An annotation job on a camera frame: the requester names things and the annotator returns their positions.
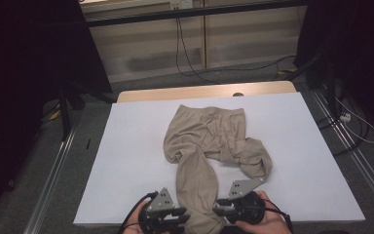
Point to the person's right hand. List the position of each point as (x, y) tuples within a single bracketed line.
[(269, 224)]

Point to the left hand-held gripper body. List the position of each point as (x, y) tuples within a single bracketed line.
[(160, 201)]

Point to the white power strip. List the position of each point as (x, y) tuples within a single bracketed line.
[(345, 117)]

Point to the black curtain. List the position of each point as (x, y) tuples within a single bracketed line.
[(19, 81), (360, 48)]

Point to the light wooden table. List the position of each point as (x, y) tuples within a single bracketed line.
[(175, 93)]

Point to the black metal stand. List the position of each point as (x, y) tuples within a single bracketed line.
[(329, 84), (65, 120)]

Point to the aluminium floor rail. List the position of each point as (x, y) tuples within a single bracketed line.
[(50, 185), (354, 156)]

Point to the white wall socket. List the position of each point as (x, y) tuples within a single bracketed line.
[(181, 4)]

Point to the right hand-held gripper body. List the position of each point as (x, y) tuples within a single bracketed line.
[(242, 189)]

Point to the beige pants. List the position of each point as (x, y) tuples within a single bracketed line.
[(204, 136)]

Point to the black metal crossbar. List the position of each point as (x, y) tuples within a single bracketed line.
[(188, 13)]

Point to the person's left hand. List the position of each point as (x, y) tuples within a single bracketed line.
[(133, 224)]

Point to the white table cover sheet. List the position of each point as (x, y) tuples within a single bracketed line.
[(136, 152)]

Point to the small black stick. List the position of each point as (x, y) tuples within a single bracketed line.
[(88, 144)]

